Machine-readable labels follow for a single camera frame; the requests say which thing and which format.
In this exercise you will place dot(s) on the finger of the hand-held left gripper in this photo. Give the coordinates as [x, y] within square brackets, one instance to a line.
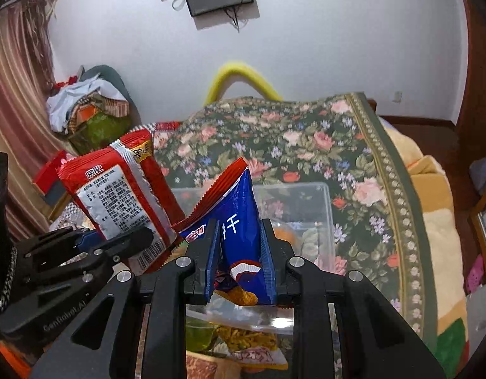
[126, 241]
[89, 241]

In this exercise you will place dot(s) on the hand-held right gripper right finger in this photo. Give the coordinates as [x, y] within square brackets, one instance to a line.
[267, 270]

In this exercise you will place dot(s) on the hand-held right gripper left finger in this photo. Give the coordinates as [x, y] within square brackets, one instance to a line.
[212, 262]

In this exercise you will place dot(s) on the red snack packet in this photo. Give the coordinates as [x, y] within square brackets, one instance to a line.
[120, 189]

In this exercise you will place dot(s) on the blue snack packet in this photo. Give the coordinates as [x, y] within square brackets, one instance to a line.
[239, 213]

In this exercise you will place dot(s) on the clear plastic storage box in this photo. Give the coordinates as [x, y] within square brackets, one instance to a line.
[302, 201]

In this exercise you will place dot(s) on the orange snack packet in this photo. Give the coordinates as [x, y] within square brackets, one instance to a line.
[286, 237]

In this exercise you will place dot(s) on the clear plastic bag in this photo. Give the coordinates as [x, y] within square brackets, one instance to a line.
[235, 316]

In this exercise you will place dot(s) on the red box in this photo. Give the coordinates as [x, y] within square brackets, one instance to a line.
[49, 177]

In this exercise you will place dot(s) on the yellow snack packet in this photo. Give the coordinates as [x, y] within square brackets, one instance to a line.
[252, 343]

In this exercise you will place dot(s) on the green bag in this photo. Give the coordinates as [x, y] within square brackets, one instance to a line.
[98, 134]

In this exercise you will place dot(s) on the red packet with white edge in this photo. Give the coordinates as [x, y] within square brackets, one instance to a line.
[160, 127]

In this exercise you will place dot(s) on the floral printed cloth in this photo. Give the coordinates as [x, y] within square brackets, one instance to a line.
[306, 146]

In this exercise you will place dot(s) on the striped pink curtain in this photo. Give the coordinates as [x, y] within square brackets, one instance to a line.
[18, 98]

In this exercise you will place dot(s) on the yellow fleece blanket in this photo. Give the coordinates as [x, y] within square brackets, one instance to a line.
[440, 225]

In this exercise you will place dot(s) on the yellow foam tube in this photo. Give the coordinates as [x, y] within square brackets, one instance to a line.
[231, 69]

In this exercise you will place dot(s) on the pink toy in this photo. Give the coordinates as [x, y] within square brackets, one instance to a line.
[475, 276]

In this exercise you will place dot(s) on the white wall socket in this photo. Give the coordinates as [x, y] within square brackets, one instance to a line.
[398, 95]

